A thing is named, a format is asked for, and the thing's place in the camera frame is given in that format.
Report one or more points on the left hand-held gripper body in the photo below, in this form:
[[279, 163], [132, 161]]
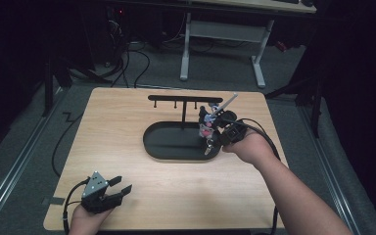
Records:
[[94, 196]]

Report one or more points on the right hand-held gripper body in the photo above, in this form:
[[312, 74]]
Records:
[[233, 133]]

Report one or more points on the black key rack with tray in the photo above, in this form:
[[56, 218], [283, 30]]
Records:
[[176, 143]]

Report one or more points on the person's right hand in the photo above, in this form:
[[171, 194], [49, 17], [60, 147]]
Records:
[[253, 148]]

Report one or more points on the person's left hand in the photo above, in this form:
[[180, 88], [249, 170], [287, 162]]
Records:
[[84, 223]]

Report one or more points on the grey tape strip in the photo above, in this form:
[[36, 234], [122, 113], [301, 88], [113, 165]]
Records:
[[55, 201]]

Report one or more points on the black metal stand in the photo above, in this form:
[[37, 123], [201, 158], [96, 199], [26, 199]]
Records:
[[48, 88], [316, 111]]

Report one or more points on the white-framed wooden desk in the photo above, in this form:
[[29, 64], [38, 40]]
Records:
[[225, 31]]

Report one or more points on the small red object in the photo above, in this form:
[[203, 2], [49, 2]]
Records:
[[281, 46]]

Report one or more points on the black computer tower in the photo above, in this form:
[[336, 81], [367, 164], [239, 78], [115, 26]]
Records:
[[116, 29]]

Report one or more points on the metal floor rail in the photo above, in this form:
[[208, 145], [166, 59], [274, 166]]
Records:
[[16, 163], [336, 192]]

